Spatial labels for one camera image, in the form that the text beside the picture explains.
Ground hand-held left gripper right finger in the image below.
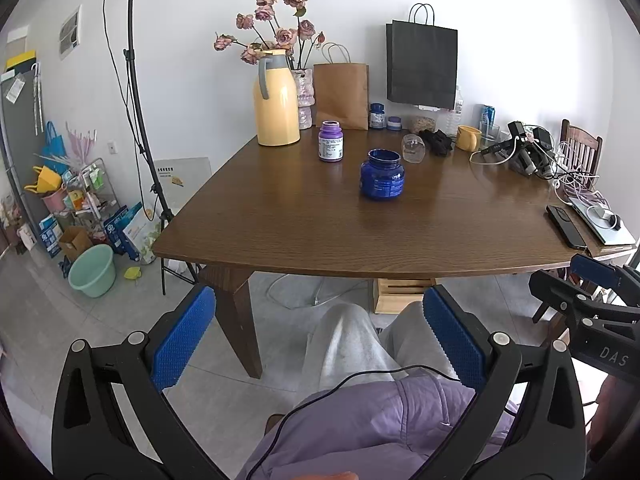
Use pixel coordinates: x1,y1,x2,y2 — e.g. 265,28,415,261
415,284,587,480

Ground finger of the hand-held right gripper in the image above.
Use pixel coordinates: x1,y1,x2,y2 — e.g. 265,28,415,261
529,269,608,333
570,253,640,307

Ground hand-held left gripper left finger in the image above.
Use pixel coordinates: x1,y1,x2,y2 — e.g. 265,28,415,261
51,282,232,480

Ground silver laptop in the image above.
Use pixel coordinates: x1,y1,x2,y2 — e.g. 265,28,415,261
567,195,639,247

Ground black white charger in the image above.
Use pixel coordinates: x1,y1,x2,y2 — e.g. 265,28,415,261
589,205,624,232

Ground black phone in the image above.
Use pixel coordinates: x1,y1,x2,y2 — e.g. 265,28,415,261
545,204,587,250

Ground wooden crate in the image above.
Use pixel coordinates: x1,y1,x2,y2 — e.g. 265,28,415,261
371,278,437,315

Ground person's grey pants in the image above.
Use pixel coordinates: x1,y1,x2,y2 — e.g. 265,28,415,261
297,301,461,402

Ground white yellow bag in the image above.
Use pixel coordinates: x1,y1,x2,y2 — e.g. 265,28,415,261
122,208,164,265

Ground green plastic basin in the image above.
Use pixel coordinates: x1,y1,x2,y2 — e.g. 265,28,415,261
67,244,117,299

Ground wooden chair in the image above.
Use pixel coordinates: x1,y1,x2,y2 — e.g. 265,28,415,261
556,119,604,177

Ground large blue white box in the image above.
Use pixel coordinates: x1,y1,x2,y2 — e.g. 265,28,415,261
103,202,144,256

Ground black devices pile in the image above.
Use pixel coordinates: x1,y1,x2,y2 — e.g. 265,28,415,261
470,121,557,179

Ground cardboard box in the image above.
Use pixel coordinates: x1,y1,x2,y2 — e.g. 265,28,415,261
58,226,94,263

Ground white board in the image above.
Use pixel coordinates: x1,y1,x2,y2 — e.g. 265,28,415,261
149,157,214,222

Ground small blue white box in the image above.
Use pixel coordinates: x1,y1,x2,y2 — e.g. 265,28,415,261
38,213,64,260

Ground yellow mug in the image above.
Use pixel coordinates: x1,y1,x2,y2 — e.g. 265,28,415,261
455,125,483,152

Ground blue jar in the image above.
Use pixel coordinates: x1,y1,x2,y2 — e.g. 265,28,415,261
359,149,405,201

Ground black cloth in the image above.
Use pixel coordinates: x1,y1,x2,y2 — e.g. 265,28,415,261
419,129,455,156

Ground pink bucket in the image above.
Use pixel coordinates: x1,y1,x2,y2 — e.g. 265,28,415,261
40,185,69,214

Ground clear water bottle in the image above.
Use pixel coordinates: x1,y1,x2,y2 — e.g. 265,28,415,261
445,86,464,136

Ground purple jar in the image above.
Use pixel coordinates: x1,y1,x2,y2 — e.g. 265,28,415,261
318,121,345,163

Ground blue tote bag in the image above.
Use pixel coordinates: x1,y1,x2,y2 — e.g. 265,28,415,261
41,120,69,161

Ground yellow thermos jug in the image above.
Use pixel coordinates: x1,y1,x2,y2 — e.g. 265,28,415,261
253,49,301,147

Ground black light stand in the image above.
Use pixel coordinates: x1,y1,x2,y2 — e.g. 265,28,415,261
122,0,202,296

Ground black paper bag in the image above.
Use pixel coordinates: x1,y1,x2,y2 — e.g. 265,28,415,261
385,3,459,110

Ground brown paper bag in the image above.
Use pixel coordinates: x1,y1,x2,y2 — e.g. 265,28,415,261
313,43,370,131

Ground white pink vase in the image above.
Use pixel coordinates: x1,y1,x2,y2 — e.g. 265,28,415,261
291,68,317,131

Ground dried pink roses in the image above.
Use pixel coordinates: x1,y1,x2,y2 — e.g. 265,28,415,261
214,0,326,70

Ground white cable bundle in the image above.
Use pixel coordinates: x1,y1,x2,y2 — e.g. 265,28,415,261
551,141,612,211

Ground white floor cable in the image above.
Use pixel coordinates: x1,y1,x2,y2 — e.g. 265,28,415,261
265,274,374,312

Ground black cable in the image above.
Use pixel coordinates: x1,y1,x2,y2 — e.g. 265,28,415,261
245,366,462,480

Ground wire storage rack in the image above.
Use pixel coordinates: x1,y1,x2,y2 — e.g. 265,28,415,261
64,157,119,232

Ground wall vent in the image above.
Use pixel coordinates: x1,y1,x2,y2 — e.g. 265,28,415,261
59,5,83,56

